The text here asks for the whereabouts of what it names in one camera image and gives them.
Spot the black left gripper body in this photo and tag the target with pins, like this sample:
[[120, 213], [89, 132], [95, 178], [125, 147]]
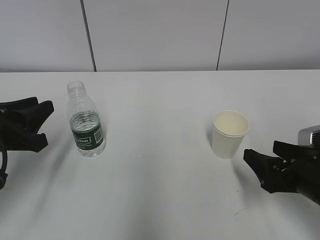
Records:
[[12, 132]]

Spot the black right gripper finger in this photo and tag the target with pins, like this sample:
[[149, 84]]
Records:
[[287, 151], [268, 170]]

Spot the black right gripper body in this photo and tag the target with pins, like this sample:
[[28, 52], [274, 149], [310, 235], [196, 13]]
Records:
[[302, 175]]

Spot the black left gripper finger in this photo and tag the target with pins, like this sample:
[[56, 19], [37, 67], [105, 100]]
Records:
[[33, 114], [29, 142]]

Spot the clear water bottle green label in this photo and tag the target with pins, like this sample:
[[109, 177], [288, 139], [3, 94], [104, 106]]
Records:
[[84, 121]]

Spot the white paper cup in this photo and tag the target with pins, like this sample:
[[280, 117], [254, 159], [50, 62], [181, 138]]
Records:
[[229, 128]]

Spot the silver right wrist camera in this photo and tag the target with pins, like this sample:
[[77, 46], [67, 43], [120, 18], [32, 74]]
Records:
[[307, 136]]

